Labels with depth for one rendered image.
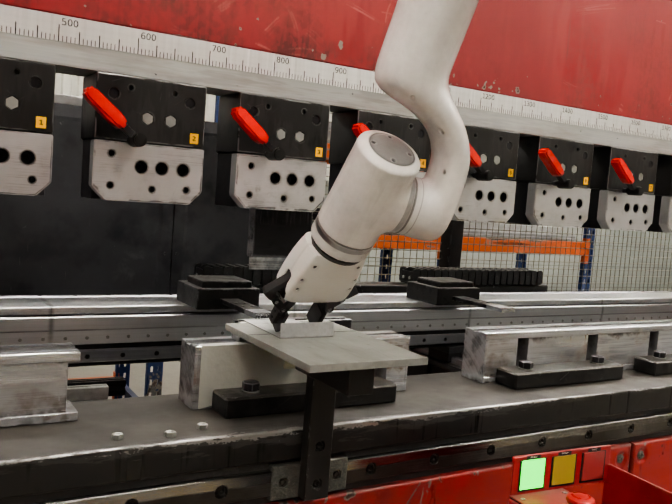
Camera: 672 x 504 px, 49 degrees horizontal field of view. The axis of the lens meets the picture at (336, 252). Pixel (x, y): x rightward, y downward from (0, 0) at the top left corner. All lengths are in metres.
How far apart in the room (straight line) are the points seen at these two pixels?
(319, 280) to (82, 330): 0.49
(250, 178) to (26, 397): 0.42
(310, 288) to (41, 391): 0.38
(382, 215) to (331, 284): 0.15
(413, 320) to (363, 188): 0.77
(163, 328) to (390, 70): 0.68
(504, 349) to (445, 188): 0.59
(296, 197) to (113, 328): 0.42
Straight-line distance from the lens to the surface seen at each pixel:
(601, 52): 1.56
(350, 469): 1.14
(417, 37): 0.88
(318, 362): 0.91
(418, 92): 0.88
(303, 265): 0.97
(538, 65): 1.44
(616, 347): 1.69
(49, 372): 1.06
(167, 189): 1.04
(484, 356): 1.41
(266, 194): 1.10
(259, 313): 1.20
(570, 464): 1.24
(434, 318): 1.65
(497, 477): 1.34
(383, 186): 0.87
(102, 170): 1.02
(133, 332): 1.34
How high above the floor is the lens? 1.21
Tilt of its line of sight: 5 degrees down
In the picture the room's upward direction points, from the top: 4 degrees clockwise
